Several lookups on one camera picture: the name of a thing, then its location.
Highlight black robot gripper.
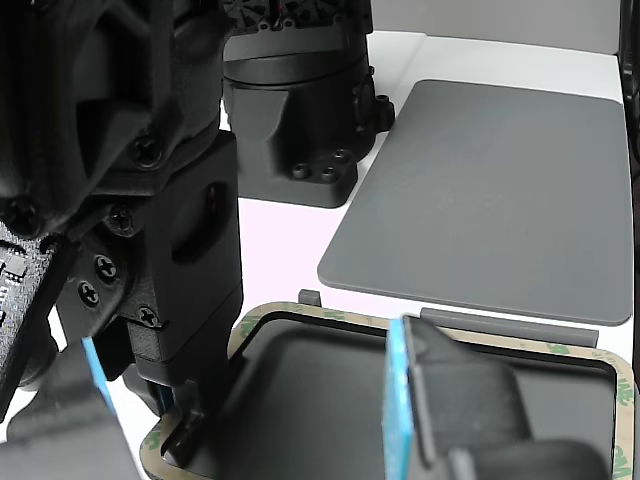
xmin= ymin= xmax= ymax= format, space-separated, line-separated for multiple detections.
xmin=54 ymin=132 xmax=246 ymax=469

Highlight grey idle gripper finger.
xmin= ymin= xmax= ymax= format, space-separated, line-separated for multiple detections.
xmin=382 ymin=314 xmax=616 ymax=480
xmin=0 ymin=337 xmax=144 ymax=480

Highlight dark panel with pale rim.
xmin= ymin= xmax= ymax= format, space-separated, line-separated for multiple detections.
xmin=139 ymin=299 xmax=639 ymax=480

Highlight black six-joint robot arm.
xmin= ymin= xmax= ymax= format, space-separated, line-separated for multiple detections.
xmin=0 ymin=0 xmax=374 ymax=246

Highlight dark grey rectangular mat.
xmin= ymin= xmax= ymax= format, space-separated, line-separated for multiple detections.
xmin=317 ymin=78 xmax=631 ymax=327

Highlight grey plastic frame holder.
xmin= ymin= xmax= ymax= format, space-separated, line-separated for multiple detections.
xmin=164 ymin=288 xmax=640 ymax=480

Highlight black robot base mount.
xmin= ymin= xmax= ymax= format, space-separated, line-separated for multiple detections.
xmin=221 ymin=47 xmax=397 ymax=210

